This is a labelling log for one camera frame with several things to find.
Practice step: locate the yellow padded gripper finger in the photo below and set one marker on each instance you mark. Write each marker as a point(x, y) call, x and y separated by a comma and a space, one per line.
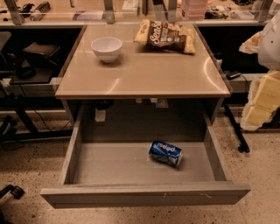
point(250, 46)
point(263, 101)

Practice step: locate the blue pepsi can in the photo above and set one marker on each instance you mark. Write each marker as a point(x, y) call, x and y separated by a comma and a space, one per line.
point(166, 153)

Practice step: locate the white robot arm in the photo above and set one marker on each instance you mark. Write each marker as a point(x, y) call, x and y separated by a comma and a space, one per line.
point(269, 45)

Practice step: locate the beige counter cabinet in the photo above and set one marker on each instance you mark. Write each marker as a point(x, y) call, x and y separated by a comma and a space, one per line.
point(192, 84)

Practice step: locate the open grey drawer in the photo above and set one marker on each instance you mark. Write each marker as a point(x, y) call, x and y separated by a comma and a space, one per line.
point(108, 165)

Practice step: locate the black power adapter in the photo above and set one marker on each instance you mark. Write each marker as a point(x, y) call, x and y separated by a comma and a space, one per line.
point(232, 75)

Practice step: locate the black table leg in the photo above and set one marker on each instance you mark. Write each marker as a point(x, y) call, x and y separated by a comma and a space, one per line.
point(243, 147)

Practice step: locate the pink plastic container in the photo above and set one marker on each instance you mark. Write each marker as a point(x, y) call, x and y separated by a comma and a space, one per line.
point(193, 9)

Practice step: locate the brown chip bag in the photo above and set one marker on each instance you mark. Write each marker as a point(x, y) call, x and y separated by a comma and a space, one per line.
point(166, 36)

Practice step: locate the white ceramic bowl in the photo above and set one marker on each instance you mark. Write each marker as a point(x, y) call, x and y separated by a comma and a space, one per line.
point(107, 49)

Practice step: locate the black office chair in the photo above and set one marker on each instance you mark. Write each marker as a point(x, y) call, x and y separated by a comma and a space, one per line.
point(28, 56)

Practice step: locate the black caster wheel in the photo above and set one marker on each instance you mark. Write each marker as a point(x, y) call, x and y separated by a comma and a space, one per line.
point(15, 190)

